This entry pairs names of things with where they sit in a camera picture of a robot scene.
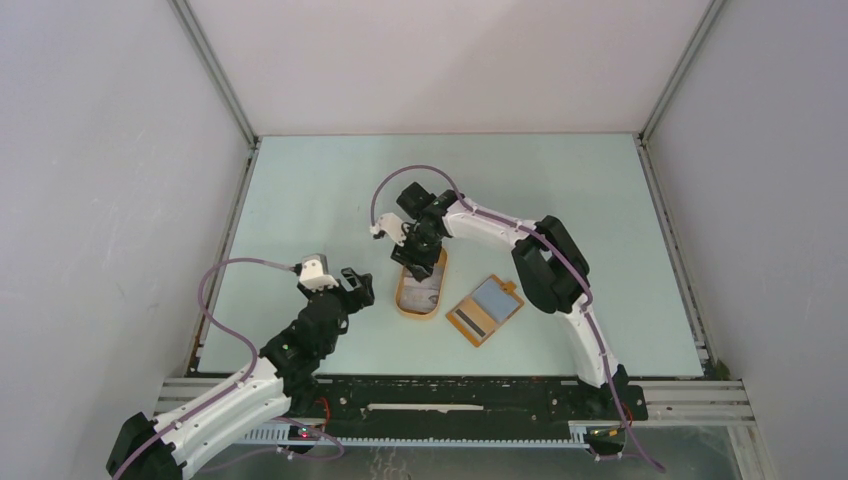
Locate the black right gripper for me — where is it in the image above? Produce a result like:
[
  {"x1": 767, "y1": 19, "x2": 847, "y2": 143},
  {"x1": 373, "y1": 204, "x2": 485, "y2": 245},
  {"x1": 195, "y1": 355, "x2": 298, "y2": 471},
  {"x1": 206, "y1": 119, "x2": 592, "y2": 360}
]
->
[{"x1": 391, "y1": 225, "x2": 443, "y2": 283}]

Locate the beige oval plastic tray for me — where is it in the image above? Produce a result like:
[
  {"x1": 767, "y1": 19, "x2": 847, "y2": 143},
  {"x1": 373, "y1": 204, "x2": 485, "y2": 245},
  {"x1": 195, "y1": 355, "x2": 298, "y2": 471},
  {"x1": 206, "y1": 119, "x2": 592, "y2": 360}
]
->
[{"x1": 395, "y1": 248, "x2": 448, "y2": 320}]

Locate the gold card with black stripe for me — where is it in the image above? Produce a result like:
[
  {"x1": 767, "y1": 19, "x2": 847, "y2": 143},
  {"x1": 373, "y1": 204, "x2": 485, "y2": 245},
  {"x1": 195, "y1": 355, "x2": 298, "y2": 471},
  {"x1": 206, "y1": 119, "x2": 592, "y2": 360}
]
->
[{"x1": 451, "y1": 297, "x2": 498, "y2": 343}]

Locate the orange leather card holder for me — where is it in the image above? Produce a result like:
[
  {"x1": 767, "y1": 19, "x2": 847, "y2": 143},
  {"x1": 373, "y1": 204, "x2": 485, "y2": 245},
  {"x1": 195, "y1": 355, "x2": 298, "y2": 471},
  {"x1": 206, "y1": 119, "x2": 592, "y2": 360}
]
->
[{"x1": 445, "y1": 274, "x2": 525, "y2": 347}]

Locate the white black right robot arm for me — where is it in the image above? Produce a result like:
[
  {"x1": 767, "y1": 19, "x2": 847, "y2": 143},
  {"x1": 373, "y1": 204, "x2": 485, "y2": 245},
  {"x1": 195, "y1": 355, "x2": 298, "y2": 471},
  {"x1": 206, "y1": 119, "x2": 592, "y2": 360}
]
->
[{"x1": 370, "y1": 182, "x2": 629, "y2": 418}]

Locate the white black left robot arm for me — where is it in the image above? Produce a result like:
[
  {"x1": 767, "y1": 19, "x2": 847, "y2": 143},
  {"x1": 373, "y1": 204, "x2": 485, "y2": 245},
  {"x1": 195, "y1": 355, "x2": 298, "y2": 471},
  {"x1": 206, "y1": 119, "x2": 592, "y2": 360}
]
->
[{"x1": 105, "y1": 255, "x2": 375, "y2": 479}]

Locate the silver patterned card in tray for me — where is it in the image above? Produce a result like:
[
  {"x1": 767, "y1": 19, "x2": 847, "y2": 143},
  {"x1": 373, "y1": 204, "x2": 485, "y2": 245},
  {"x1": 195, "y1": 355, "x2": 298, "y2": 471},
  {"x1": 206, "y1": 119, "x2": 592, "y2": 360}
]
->
[{"x1": 397, "y1": 266, "x2": 444, "y2": 315}]

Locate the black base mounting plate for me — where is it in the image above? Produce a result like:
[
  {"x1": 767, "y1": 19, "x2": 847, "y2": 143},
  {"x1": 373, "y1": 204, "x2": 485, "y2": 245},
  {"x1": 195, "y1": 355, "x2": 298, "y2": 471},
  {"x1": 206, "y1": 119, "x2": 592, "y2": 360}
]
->
[{"x1": 286, "y1": 375, "x2": 648, "y2": 441}]

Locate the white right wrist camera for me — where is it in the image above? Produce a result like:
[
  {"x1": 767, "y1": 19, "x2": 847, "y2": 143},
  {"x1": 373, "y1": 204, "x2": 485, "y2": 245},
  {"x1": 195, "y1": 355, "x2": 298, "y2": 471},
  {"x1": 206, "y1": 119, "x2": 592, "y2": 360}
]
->
[{"x1": 369, "y1": 213, "x2": 407, "y2": 246}]

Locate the white slotted cable duct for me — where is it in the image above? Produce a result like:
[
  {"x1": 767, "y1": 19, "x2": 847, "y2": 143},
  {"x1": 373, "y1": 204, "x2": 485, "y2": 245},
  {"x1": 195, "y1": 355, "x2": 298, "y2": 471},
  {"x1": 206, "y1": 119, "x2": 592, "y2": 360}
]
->
[{"x1": 173, "y1": 423, "x2": 591, "y2": 449}]

